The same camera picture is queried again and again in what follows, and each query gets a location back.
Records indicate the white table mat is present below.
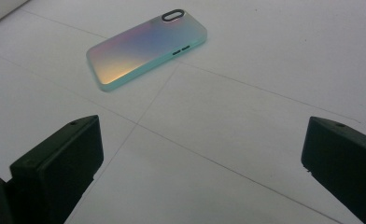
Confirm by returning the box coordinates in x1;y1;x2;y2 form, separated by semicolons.
0;0;366;224

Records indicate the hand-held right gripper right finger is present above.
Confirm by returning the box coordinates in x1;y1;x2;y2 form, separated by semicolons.
300;116;366;224

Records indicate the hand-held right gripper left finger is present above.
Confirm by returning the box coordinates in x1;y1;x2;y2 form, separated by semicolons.
8;114;105;224

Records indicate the white plastic container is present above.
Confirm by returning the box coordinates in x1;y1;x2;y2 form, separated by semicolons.
85;8;208;92

